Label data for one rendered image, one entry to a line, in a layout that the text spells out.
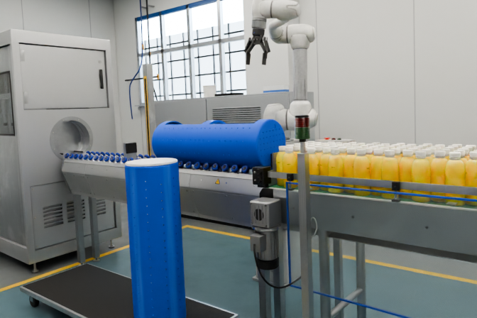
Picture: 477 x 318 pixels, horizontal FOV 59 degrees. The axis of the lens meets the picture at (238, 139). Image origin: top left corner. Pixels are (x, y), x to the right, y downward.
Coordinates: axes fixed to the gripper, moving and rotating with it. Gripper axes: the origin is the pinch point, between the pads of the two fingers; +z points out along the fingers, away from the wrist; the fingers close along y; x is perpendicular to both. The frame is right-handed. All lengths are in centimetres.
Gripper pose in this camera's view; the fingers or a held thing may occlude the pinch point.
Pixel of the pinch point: (255, 62)
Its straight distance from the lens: 260.9
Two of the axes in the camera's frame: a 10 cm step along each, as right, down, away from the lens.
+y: -7.0, -1.3, 7.1
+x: -7.1, 0.2, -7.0
